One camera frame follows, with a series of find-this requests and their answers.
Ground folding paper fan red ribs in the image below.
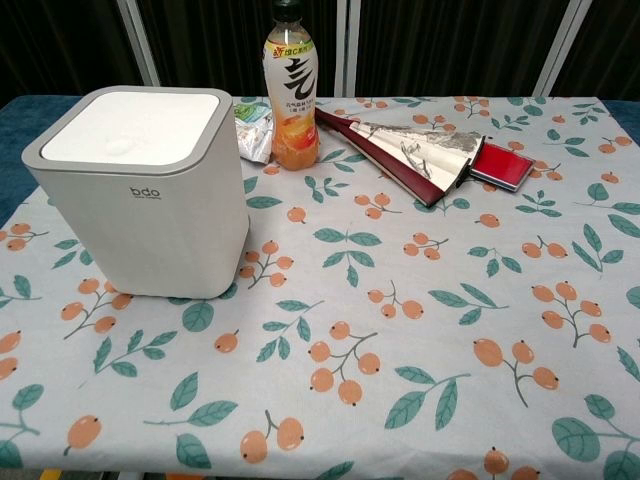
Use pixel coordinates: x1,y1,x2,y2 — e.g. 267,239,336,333
314,107,487,207

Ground floral fruit print tablecloth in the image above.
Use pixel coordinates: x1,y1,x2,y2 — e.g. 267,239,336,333
0,94,640,480

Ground white metal frame post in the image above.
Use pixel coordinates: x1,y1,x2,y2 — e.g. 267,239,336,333
333,0,362,98
530,0,595,97
119,0,166,89

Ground red ink pad case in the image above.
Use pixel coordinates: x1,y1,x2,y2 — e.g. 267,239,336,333
471,140,536,193

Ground white plastic trash bin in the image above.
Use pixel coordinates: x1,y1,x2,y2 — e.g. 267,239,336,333
20,85,251,300

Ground blue cloth under tablecloth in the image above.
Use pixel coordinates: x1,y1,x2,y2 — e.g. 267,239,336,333
0,95,91,230

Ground crumpled snack wrapper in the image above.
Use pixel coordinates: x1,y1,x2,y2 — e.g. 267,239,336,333
232,102,275,164

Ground orange drink plastic bottle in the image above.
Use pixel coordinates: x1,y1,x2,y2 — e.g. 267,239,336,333
262,0,321,172

